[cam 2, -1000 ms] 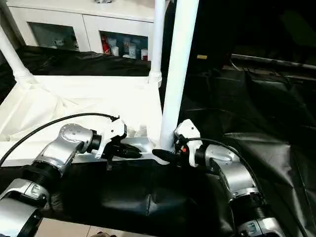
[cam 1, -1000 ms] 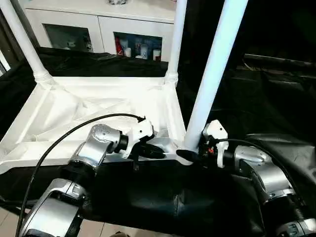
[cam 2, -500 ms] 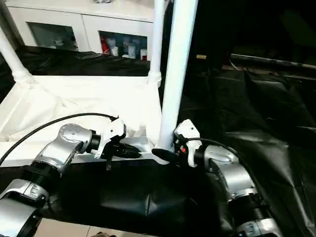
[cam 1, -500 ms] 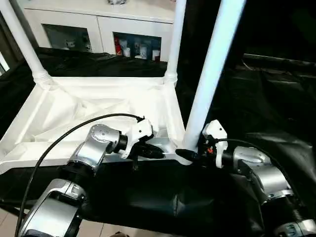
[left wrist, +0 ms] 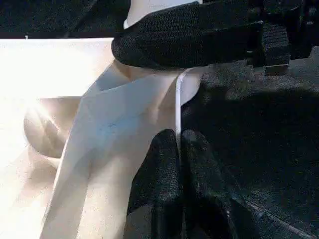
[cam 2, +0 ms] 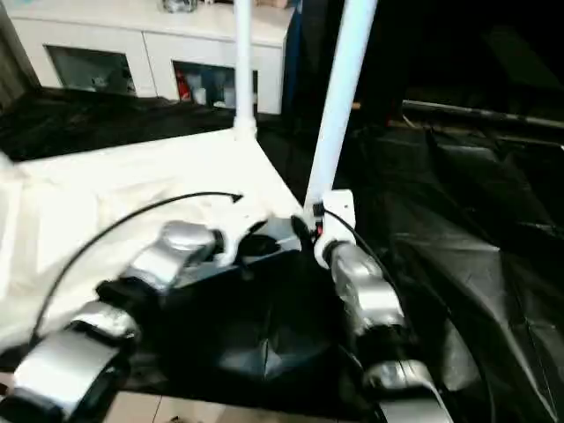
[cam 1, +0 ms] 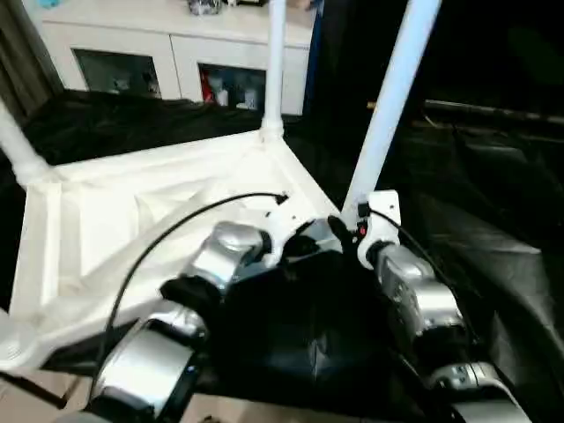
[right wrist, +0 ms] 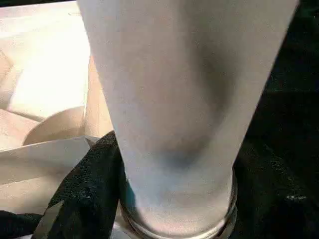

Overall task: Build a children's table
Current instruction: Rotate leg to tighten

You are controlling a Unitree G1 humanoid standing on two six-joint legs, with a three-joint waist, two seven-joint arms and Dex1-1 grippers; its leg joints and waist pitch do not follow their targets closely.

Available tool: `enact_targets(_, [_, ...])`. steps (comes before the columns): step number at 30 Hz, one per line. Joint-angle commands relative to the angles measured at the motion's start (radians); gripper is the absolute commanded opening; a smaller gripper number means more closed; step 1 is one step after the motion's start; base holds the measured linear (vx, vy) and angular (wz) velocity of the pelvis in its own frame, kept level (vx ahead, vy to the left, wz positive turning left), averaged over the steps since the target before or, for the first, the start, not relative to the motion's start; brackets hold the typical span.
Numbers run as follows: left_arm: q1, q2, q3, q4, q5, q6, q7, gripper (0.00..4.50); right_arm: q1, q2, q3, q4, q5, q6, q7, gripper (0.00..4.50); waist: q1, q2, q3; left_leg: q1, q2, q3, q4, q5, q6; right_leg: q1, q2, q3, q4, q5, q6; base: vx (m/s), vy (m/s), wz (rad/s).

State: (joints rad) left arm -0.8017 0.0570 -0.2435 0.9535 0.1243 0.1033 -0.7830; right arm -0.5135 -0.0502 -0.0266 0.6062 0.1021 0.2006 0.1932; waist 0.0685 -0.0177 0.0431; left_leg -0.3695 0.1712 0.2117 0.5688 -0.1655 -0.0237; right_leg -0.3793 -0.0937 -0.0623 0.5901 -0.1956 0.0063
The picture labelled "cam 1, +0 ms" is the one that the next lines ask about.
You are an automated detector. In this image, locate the black case with yellow label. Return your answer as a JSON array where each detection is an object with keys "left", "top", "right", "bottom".
[{"left": 308, "top": 0, "right": 428, "bottom": 120}]

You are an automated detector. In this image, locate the grey curtain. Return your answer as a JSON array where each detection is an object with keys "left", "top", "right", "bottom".
[{"left": 0, "top": 0, "right": 63, "bottom": 125}]

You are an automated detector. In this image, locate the white sideboard cabinet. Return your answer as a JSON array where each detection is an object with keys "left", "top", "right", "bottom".
[{"left": 29, "top": 0, "right": 317, "bottom": 117}]

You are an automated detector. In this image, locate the white plastic table top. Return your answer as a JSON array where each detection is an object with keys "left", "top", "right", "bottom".
[{"left": 0, "top": 126, "right": 350, "bottom": 372}]

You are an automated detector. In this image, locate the grey metal bar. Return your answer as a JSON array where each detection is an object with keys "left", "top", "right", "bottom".
[{"left": 424, "top": 99, "right": 564, "bottom": 125}]

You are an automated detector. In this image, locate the black table mat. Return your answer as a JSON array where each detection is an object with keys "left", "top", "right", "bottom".
[{"left": 0, "top": 87, "right": 564, "bottom": 423}]

